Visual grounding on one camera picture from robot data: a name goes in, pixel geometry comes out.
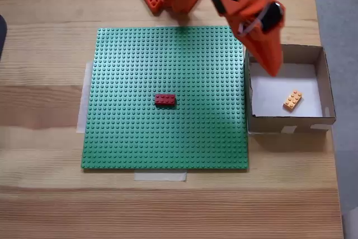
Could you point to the yellow lego block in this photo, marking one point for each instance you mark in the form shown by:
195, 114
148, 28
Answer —
293, 100

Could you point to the open cardboard box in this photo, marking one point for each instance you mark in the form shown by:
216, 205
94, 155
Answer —
291, 125

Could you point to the red lego block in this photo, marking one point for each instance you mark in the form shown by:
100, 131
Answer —
165, 100

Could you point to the green lego baseplate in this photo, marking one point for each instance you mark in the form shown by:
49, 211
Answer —
126, 127

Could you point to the white paper sheet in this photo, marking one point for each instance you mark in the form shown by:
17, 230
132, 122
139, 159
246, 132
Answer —
268, 96

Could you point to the short masking tape strip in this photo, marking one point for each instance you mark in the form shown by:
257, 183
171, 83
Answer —
159, 176

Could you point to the long masking tape strip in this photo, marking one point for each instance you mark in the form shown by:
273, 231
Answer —
82, 110

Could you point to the black rounded object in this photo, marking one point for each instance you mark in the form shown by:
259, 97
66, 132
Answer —
2, 37

